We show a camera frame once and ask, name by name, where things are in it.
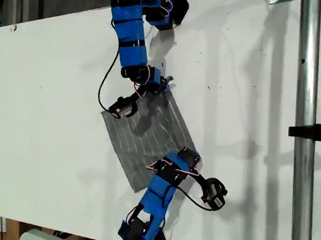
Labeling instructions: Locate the grey striped towel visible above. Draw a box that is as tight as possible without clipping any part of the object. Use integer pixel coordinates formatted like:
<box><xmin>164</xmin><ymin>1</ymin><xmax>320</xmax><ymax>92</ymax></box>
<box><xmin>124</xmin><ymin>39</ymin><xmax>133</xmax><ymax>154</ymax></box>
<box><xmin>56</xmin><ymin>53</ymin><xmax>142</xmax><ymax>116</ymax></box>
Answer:
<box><xmin>94</xmin><ymin>70</ymin><xmax>208</xmax><ymax>198</ymax></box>

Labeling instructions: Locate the white object under table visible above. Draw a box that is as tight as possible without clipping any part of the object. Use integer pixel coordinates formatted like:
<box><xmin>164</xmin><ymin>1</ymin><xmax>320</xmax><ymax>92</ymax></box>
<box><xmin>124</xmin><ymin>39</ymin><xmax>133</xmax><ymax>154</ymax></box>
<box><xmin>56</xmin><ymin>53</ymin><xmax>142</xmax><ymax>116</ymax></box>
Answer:
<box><xmin>19</xmin><ymin>227</ymin><xmax>58</xmax><ymax>240</ymax></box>

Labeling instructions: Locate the arm camera stalk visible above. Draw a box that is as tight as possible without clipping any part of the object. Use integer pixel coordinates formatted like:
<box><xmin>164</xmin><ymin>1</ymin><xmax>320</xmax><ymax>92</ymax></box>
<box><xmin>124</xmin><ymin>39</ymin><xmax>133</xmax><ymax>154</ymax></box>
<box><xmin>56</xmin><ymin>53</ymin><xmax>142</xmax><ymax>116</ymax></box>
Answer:
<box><xmin>190</xmin><ymin>171</ymin><xmax>210</xmax><ymax>187</ymax></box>
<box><xmin>127</xmin><ymin>91</ymin><xmax>142</xmax><ymax>104</ymax></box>

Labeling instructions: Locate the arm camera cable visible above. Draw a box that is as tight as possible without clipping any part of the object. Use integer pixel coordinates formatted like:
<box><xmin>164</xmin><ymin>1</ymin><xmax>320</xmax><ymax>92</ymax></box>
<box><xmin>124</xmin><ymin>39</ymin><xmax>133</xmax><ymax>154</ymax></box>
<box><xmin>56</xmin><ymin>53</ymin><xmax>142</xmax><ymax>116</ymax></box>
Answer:
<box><xmin>174</xmin><ymin>185</ymin><xmax>220</xmax><ymax>213</ymax></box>
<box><xmin>96</xmin><ymin>18</ymin><xmax>123</xmax><ymax>114</ymax></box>

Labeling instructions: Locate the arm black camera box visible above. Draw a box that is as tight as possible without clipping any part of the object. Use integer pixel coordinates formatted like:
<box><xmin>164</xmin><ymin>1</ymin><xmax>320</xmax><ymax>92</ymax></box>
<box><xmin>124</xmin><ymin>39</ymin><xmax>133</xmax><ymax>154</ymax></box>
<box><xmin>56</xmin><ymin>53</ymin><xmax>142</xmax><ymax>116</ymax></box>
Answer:
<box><xmin>107</xmin><ymin>95</ymin><xmax>139</xmax><ymax>121</ymax></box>
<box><xmin>199</xmin><ymin>177</ymin><xmax>229</xmax><ymax>212</ymax></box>

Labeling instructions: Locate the steel post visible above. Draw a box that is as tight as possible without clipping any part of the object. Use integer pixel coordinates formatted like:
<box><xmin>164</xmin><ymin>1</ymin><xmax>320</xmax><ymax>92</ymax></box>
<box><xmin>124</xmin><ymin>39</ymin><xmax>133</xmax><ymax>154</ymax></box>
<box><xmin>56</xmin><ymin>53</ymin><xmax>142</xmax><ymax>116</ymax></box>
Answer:
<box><xmin>281</xmin><ymin>0</ymin><xmax>321</xmax><ymax>240</ymax></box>

